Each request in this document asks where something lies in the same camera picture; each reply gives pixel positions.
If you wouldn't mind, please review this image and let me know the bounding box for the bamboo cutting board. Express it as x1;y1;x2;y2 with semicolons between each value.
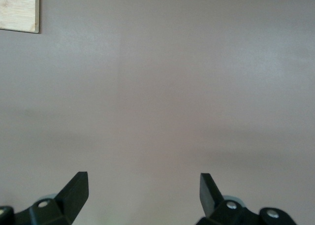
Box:
0;0;40;34

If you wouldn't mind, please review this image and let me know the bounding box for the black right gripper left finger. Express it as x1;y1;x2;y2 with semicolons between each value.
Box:
0;171;89;225

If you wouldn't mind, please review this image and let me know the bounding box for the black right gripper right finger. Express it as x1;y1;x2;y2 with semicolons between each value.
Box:
196;172;299;225

